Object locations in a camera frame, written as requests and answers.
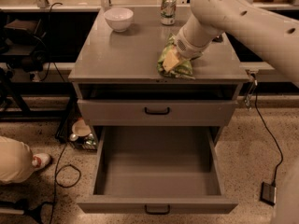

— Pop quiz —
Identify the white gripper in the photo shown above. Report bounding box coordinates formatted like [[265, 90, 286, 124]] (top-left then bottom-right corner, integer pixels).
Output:
[[163, 27, 209, 72]]

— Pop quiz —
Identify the green jalapeno chip bag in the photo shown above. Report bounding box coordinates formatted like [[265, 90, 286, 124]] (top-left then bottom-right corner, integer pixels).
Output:
[[157, 34, 194, 79]]

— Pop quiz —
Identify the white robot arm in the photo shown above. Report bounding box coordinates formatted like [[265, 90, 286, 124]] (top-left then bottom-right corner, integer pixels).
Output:
[[163, 0, 299, 86]]

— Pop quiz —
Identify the grey drawer cabinet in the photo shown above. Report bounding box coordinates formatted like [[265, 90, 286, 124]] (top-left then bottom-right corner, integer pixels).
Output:
[[69, 7, 248, 138]]

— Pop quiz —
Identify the closed grey upper drawer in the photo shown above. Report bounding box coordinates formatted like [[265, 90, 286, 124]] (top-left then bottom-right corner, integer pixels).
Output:
[[78, 100, 236, 126]]

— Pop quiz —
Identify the open grey lower drawer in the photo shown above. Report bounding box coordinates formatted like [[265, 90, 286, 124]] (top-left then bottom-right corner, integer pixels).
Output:
[[78, 126, 238, 214]]

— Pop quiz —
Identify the green white soda can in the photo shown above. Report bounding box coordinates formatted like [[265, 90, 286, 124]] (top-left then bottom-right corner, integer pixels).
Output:
[[160, 0, 177, 25]]

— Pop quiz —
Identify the white bowl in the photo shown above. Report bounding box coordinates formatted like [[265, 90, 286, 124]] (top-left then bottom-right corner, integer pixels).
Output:
[[104, 7, 134, 32]]

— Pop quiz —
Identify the black equipment on left shelf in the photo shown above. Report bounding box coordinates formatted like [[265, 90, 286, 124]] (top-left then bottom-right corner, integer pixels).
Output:
[[1, 16, 48, 82]]

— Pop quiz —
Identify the black power adapter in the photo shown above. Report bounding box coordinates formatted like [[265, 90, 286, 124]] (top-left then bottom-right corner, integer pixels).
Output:
[[260, 182, 277, 206]]

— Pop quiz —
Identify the white red shoe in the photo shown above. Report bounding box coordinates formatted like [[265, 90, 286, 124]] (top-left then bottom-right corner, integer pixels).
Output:
[[32, 153, 51, 171]]

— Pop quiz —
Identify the person's beige trouser leg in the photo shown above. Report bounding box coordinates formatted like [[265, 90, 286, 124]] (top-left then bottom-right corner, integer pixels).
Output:
[[0, 136, 34, 184]]

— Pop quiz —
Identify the black upper drawer handle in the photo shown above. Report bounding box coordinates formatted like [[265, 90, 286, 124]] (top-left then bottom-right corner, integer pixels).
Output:
[[144, 107, 171, 116]]

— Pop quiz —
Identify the black drawer handle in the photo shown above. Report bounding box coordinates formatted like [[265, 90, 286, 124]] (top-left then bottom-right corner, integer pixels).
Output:
[[144, 205, 171, 216], [144, 107, 171, 116]]

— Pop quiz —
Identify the wire basket with dishes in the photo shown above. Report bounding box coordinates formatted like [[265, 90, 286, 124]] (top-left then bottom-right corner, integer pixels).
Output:
[[68, 118, 97, 151]]

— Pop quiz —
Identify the black adapter cable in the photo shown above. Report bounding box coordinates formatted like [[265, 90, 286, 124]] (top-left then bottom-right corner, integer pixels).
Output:
[[253, 87, 285, 187]]

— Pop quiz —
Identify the black lower drawer handle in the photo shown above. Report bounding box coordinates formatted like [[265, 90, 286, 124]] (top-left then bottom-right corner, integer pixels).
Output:
[[144, 205, 171, 216]]

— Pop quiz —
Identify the black floor cable loop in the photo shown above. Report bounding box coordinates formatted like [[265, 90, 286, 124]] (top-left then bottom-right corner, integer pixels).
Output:
[[48, 142, 82, 224]]

